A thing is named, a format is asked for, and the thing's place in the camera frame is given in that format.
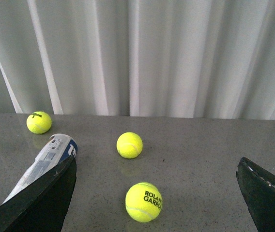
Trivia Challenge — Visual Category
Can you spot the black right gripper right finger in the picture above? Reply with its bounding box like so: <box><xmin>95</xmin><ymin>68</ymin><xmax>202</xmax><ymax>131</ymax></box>
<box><xmin>236</xmin><ymin>157</ymin><xmax>275</xmax><ymax>232</ymax></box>

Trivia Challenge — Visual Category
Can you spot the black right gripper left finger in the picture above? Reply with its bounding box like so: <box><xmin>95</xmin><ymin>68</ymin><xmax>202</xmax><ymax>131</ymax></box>
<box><xmin>0</xmin><ymin>157</ymin><xmax>76</xmax><ymax>232</ymax></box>

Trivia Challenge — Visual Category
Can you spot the clear Wilson tennis ball can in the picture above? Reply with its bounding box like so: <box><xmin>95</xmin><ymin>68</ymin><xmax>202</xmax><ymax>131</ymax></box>
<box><xmin>4</xmin><ymin>133</ymin><xmax>78</xmax><ymax>203</ymax></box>

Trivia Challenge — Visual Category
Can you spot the Wilson tennis ball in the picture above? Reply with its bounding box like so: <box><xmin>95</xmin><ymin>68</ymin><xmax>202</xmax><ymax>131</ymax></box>
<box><xmin>26</xmin><ymin>111</ymin><xmax>52</xmax><ymax>134</ymax></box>

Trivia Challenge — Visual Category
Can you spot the Roland Garros tennis ball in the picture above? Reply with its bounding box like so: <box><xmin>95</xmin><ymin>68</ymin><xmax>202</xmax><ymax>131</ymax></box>
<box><xmin>125</xmin><ymin>182</ymin><xmax>163</xmax><ymax>223</ymax></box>

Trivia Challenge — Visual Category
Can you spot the plain yellow tennis ball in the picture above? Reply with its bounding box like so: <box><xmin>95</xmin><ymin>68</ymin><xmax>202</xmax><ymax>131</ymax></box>
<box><xmin>116</xmin><ymin>132</ymin><xmax>143</xmax><ymax>159</ymax></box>

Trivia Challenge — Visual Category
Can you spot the white pleated curtain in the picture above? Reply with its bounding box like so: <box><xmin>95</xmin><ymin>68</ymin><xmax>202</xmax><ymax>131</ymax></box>
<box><xmin>0</xmin><ymin>0</ymin><xmax>275</xmax><ymax>120</ymax></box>

